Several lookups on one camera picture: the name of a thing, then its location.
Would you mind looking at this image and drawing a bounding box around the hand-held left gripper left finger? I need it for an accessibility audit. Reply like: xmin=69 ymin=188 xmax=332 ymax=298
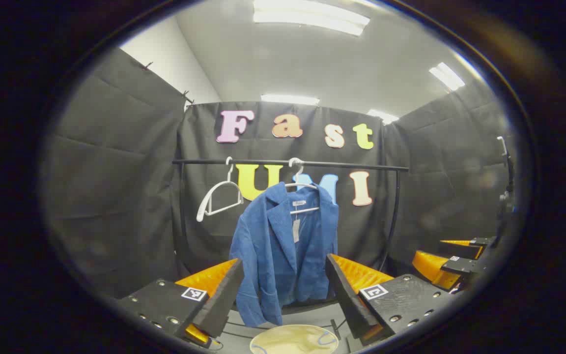
xmin=116 ymin=258 xmax=244 ymax=347

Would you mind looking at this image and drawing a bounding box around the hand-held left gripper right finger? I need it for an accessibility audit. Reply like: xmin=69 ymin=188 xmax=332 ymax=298
xmin=326 ymin=253 xmax=455 ymax=347

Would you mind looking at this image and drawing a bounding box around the blue jacket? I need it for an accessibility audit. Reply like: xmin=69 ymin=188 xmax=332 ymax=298
xmin=229 ymin=182 xmax=339 ymax=327

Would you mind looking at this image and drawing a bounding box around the white clothes hanger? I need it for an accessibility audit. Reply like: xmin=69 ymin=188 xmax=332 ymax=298
xmin=196 ymin=156 xmax=244 ymax=223
xmin=284 ymin=157 xmax=321 ymax=215

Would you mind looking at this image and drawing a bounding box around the black clothes rack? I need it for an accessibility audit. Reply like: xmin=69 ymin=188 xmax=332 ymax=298
xmin=172 ymin=158 xmax=410 ymax=305

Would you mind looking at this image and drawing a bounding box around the dark upright pole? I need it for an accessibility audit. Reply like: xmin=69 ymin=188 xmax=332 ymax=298
xmin=497 ymin=137 xmax=514 ymax=195

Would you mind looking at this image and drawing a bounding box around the black backdrop cloth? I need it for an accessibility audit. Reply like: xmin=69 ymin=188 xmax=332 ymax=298
xmin=42 ymin=47 xmax=514 ymax=300

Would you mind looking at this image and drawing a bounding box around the large ceiling light panel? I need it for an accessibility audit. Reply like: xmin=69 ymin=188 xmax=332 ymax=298
xmin=254 ymin=0 xmax=370 ymax=36

